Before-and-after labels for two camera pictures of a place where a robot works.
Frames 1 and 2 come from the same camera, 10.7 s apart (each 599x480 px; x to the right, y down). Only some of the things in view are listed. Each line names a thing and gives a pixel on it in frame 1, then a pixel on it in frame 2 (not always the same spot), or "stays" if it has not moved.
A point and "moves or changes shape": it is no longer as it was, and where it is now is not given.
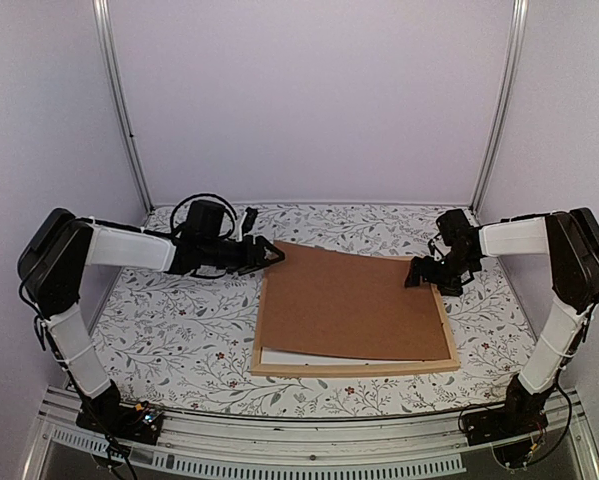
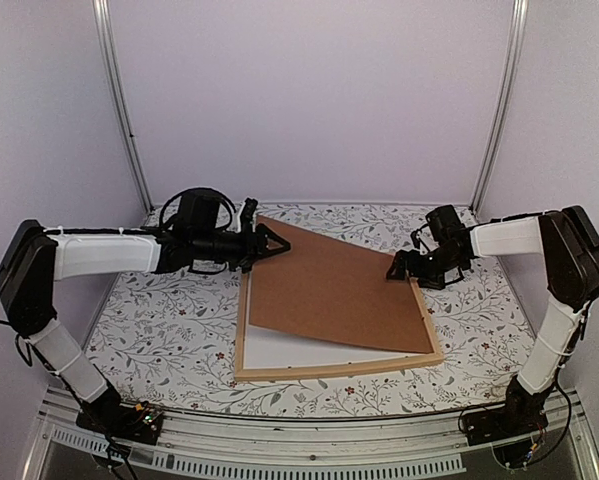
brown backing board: [350, 302] moves or changes shape
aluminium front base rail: [421, 447] stays
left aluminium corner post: [101, 14] stays
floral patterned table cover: [185, 340] stays
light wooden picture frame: [358, 369] to [270, 372]
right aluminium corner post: [520, 16] stays
